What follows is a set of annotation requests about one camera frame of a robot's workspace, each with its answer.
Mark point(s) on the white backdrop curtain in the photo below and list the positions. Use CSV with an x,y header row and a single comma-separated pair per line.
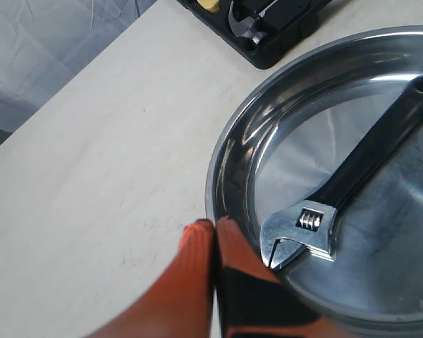
x,y
45,44

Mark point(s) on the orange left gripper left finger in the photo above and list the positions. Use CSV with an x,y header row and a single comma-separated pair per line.
x,y
179,303

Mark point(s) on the steel claw hammer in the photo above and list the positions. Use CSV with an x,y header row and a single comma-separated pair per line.
x,y
247,28

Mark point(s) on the silver adjustable wrench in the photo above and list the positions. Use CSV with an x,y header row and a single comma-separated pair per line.
x,y
309,225

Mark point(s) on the yellow tape measure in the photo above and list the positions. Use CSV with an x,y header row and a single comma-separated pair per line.
x,y
211,6

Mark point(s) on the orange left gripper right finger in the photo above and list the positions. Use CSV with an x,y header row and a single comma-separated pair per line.
x,y
252,301

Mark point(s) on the black plastic tool case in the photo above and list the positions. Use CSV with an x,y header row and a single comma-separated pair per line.
x,y
286,22

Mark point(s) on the round stainless steel tray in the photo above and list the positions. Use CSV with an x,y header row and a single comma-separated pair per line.
x,y
316,189

